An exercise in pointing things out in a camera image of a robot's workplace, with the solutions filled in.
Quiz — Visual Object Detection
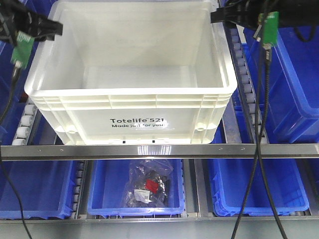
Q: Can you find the blue bin lower middle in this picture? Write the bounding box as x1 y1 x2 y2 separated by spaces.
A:
87 159 184 218

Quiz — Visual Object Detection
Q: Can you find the blue bin lower right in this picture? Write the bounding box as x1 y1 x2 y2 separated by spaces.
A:
208 159 309 217

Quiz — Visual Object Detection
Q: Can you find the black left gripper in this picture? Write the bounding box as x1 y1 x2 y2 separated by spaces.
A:
0 0 63 46

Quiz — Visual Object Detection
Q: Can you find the clear bag of parts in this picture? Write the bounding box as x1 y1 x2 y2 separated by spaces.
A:
122 159 173 208

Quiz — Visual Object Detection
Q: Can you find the green circuit board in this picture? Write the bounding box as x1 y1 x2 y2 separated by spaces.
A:
262 11 279 46
10 31 34 69

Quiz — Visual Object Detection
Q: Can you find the green circuit board right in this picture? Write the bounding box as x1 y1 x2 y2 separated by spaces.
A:
262 11 279 46

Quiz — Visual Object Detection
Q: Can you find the green circuit board left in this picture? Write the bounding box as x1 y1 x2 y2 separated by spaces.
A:
10 31 34 69

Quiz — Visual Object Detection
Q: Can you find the white roller track left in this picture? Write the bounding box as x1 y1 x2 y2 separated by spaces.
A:
11 99 41 146

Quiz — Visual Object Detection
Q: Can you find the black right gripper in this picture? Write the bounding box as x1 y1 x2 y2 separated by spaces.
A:
210 0 319 29

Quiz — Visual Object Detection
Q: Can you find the steel shelf front rail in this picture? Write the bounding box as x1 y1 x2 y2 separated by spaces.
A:
0 143 319 162

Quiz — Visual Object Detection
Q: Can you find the blue bin lower left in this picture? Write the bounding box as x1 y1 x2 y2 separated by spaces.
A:
0 160 77 219

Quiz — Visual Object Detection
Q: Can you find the white roller track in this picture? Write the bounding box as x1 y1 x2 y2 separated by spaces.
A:
11 99 41 146
225 26 269 144

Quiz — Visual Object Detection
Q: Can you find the white Totelife plastic crate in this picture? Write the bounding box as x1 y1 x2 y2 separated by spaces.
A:
24 0 237 145

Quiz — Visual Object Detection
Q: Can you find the white roller track right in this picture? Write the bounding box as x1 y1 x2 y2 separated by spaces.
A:
225 26 269 144

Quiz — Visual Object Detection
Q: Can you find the blue plastic bin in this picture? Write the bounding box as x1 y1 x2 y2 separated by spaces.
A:
0 0 55 145
243 24 319 144

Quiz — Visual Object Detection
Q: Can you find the blue plastic bin left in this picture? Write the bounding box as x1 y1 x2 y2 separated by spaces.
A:
0 0 55 145

